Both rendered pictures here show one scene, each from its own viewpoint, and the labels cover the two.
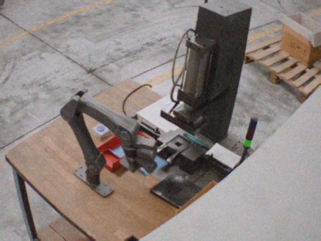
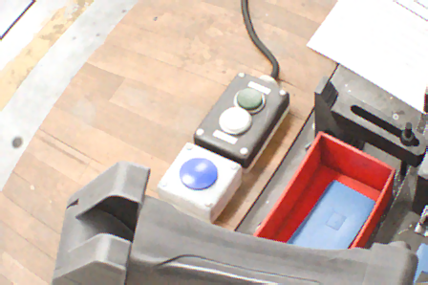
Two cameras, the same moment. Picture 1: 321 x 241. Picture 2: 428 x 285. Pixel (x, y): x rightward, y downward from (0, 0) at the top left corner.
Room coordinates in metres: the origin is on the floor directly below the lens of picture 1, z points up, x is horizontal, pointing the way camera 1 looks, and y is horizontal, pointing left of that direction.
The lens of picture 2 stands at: (0.95, 0.23, 1.98)
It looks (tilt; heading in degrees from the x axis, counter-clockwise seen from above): 53 degrees down; 1
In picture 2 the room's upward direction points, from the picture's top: 6 degrees counter-clockwise
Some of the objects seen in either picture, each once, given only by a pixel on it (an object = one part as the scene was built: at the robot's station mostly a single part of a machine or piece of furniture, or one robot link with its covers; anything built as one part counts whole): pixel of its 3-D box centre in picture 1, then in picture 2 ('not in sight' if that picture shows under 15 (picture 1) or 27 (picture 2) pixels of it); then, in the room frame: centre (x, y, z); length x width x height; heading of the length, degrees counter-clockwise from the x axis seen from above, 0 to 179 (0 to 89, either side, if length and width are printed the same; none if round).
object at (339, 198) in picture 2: (125, 148); (324, 234); (1.59, 0.13, 0.92); 0.15 x 0.07 x 0.03; 143
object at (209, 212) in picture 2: (100, 133); (200, 190); (1.69, 0.27, 0.90); 0.07 x 0.07 x 0.06; 57
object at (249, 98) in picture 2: not in sight; (249, 102); (1.78, 0.21, 0.93); 0.03 x 0.03 x 0.02
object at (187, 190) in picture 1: (177, 191); not in sight; (1.38, -0.12, 0.91); 0.17 x 0.16 x 0.02; 57
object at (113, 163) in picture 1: (121, 148); (310, 247); (1.57, 0.15, 0.93); 0.25 x 0.12 x 0.06; 147
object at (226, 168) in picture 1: (216, 166); not in sight; (1.53, -0.28, 0.95); 0.15 x 0.03 x 0.10; 57
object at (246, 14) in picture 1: (225, 69); not in sight; (1.82, -0.25, 1.28); 0.14 x 0.12 x 0.75; 57
